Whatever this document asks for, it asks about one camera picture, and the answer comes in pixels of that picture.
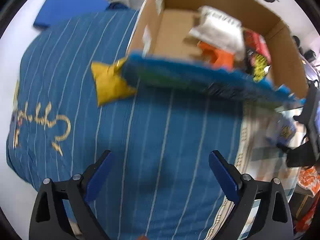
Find white snack packet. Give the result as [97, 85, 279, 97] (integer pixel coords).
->
[189, 5, 245, 61]

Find light blue tissue pack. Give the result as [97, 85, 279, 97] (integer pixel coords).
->
[265, 114, 296, 146]

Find orange floral blanket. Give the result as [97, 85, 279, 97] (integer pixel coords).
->
[297, 166, 319, 197]

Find yellow snack packet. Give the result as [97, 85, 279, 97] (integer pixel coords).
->
[91, 57, 137, 107]

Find red snack packet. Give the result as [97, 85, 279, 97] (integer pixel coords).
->
[243, 28, 272, 64]

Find orange snack packet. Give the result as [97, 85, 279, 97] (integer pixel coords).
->
[197, 41, 234, 72]

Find blue striped bed cover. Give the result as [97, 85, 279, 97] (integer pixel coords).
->
[7, 10, 243, 239]

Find blue foam mat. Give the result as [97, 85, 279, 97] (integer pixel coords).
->
[34, 0, 110, 29]

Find open cardboard box blue sides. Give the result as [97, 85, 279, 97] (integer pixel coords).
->
[126, 0, 309, 109]

